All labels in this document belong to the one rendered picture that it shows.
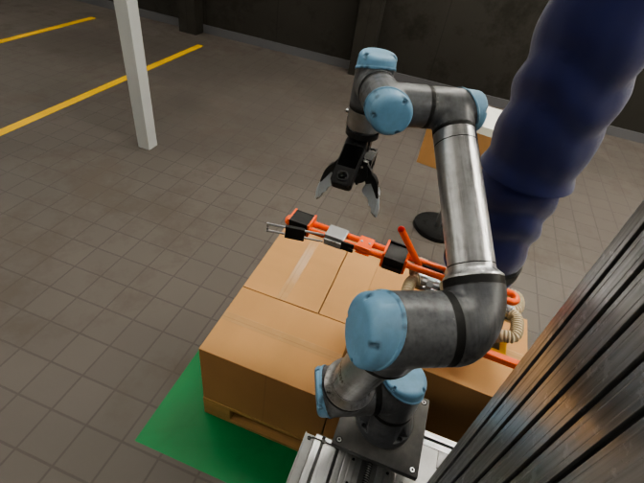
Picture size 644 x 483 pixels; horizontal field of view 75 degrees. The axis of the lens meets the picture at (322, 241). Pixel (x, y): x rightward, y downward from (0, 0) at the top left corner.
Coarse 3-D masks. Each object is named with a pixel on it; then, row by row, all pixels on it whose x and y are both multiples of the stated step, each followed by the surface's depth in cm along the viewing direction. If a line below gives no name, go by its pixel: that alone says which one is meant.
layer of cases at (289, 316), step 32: (288, 256) 227; (320, 256) 231; (352, 256) 234; (256, 288) 207; (288, 288) 210; (320, 288) 212; (352, 288) 215; (224, 320) 190; (256, 320) 192; (288, 320) 195; (320, 320) 197; (224, 352) 178; (256, 352) 180; (288, 352) 182; (320, 352) 184; (224, 384) 189; (256, 384) 179; (288, 384) 170; (256, 416) 197; (288, 416) 186
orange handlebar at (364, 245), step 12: (288, 216) 149; (312, 228) 146; (324, 228) 147; (360, 240) 143; (372, 240) 144; (360, 252) 142; (372, 252) 140; (408, 264) 138; (432, 264) 139; (432, 276) 136; (444, 276) 135; (516, 300) 131; (504, 360) 113; (516, 360) 113
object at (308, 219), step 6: (294, 210) 150; (294, 216) 147; (300, 216) 148; (306, 216) 148; (312, 216) 149; (288, 222) 147; (294, 222) 145; (300, 222) 145; (306, 222) 145; (312, 222) 147; (306, 228) 145; (306, 234) 147
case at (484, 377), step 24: (384, 288) 162; (480, 360) 142; (432, 384) 140; (456, 384) 135; (480, 384) 135; (432, 408) 147; (456, 408) 142; (480, 408) 138; (432, 432) 156; (456, 432) 150
